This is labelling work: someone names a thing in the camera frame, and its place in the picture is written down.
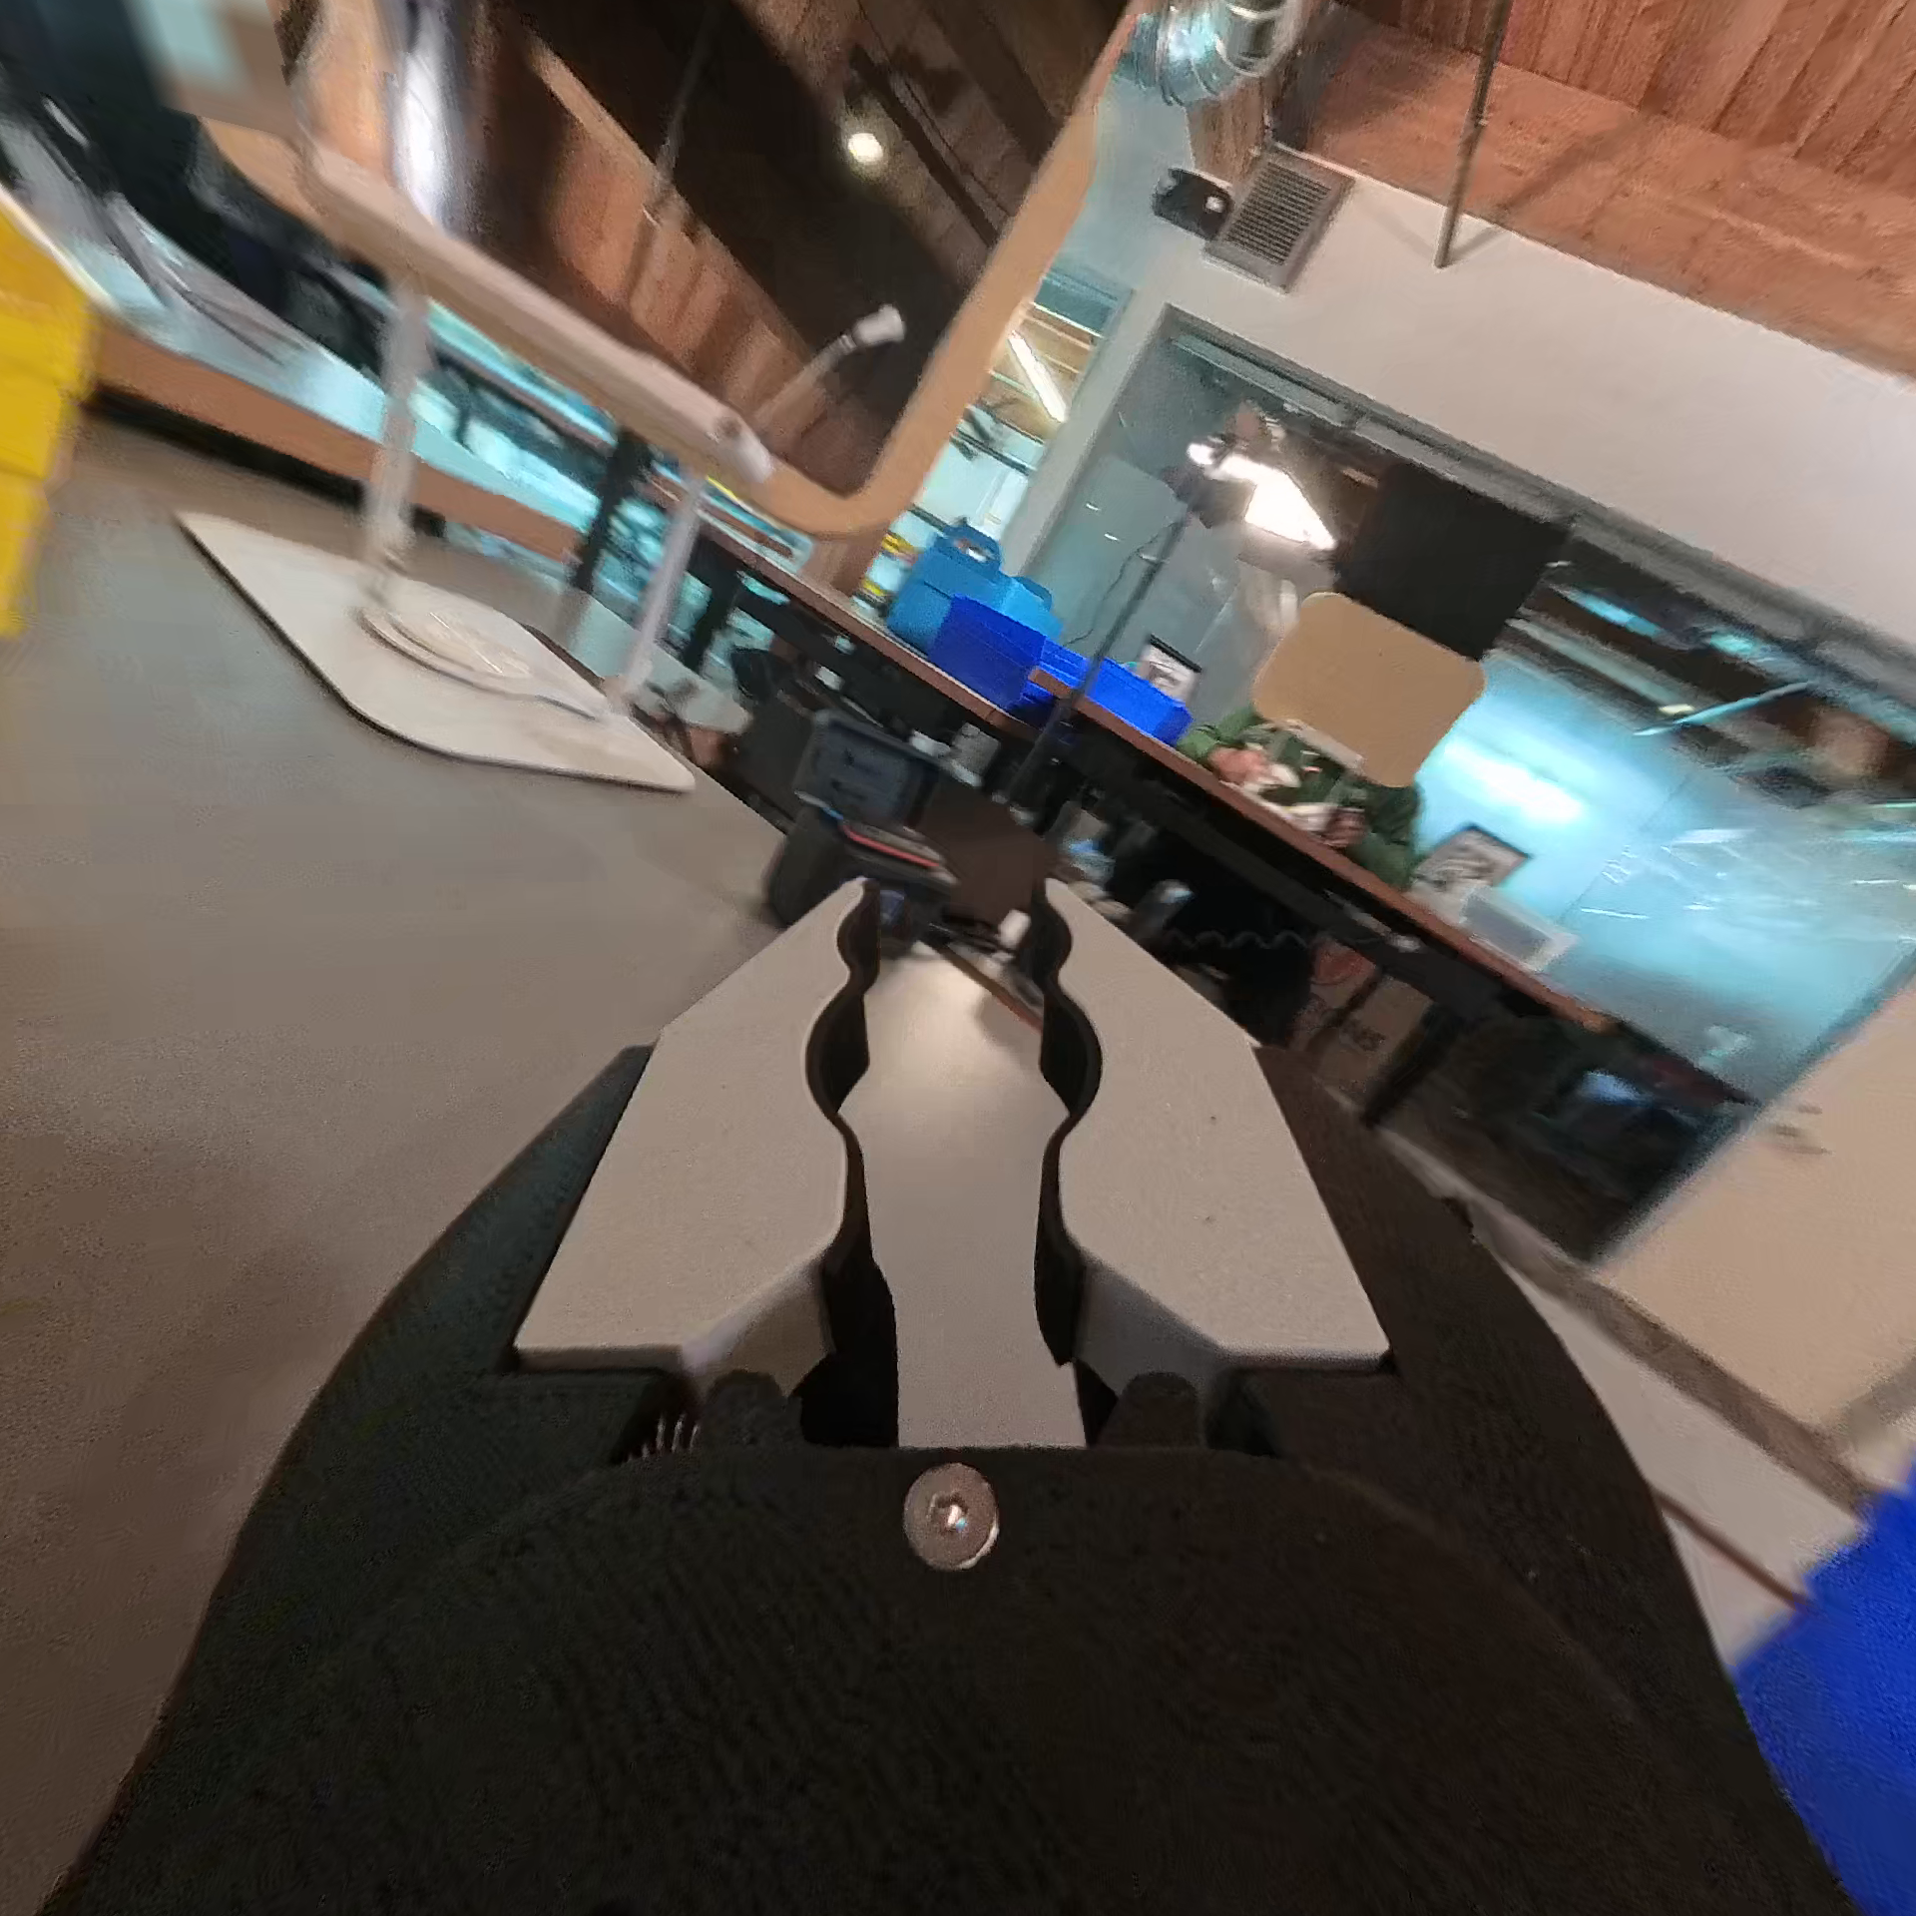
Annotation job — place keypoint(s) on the brown cardboard box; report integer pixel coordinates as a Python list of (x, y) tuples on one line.
[(1368, 1034)]

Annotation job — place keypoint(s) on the grey desk with wood edge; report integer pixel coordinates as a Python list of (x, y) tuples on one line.
[(1347, 869), (299, 434), (898, 649)]

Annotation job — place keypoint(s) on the white door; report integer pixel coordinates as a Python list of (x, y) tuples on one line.
[(1765, 1228)]

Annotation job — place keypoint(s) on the clear plastic container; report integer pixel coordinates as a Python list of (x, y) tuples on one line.
[(1515, 928)]

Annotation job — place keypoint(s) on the metal ceiling brace rod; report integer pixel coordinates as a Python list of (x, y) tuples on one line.
[(1474, 134)]

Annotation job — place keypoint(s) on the glass room window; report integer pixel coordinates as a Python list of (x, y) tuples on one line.
[(1719, 869)]

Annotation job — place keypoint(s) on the blue plastic bin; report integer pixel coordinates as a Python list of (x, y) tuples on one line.
[(959, 576), (1001, 650), (1139, 703)]

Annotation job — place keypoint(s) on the black battery charging case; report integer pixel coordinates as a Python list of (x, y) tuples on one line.
[(852, 840)]

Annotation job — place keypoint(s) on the white wall vent grille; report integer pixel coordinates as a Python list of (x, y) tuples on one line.
[(1281, 217)]

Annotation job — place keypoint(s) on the studio light on stand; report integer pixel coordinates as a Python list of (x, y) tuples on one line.
[(1271, 494)]

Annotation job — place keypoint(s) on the large silver ventilation duct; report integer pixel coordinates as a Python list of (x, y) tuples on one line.
[(1213, 45)]

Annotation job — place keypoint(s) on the wooden framed mirror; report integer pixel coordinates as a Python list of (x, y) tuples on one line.
[(674, 194)]

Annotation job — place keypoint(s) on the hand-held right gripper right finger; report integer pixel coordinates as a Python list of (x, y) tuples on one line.
[(1197, 1198)]

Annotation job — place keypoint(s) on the black wall monitor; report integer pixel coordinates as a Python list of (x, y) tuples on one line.
[(1442, 563)]

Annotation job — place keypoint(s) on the blue bin with white label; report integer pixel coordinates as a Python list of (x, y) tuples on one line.
[(1839, 1721)]

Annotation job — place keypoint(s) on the yellow plastic bin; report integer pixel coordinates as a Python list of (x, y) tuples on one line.
[(37, 404)]

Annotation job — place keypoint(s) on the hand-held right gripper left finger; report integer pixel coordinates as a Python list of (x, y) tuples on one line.
[(701, 1198)]

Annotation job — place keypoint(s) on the small framed printed tag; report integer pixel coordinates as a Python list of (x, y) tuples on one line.
[(1170, 662)]

